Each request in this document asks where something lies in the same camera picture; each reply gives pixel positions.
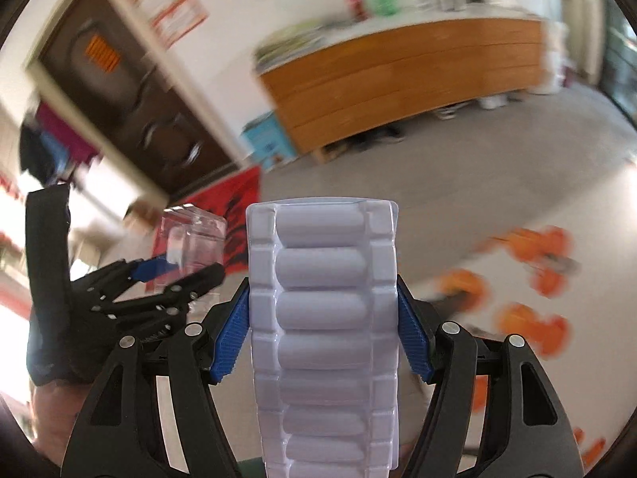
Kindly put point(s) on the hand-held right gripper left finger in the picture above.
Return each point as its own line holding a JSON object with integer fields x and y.
{"x": 230, "y": 338}

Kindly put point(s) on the light blue box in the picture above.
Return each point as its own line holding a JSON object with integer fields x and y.
{"x": 266, "y": 142}

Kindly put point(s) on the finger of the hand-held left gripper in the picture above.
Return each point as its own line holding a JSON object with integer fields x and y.
{"x": 147, "y": 270}
{"x": 189, "y": 286}

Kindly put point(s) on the dark hanging cloth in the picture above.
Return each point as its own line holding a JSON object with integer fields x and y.
{"x": 37, "y": 154}

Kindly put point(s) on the light shoe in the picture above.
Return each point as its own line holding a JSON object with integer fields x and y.
{"x": 493, "y": 102}
{"x": 450, "y": 111}

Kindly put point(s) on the dark brown door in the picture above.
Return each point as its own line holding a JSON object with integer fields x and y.
{"x": 129, "y": 94}

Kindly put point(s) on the person's left hand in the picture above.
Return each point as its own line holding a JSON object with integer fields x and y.
{"x": 52, "y": 413}

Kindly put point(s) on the white ribbed plastic tray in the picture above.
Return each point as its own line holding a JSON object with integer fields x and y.
{"x": 323, "y": 308}

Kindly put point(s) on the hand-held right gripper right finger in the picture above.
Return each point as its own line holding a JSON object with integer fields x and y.
{"x": 413, "y": 333}

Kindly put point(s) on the clear plastic box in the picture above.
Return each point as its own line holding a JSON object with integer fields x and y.
{"x": 196, "y": 239}

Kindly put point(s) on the stack of papers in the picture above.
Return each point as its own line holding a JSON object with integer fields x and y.
{"x": 291, "y": 45}

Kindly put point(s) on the wooden sideboard with white top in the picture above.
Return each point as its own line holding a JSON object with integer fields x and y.
{"x": 408, "y": 69}

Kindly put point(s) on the red and black banner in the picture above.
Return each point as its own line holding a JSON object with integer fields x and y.
{"x": 241, "y": 194}

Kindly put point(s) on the magenta hanging cloth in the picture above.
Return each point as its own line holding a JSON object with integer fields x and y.
{"x": 64, "y": 132}

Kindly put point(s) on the dark shoes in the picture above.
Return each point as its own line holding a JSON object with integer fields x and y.
{"x": 378, "y": 137}

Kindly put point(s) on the red and white wall poster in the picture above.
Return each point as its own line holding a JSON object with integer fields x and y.
{"x": 164, "y": 0}

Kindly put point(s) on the red can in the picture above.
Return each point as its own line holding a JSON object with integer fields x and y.
{"x": 357, "y": 5}

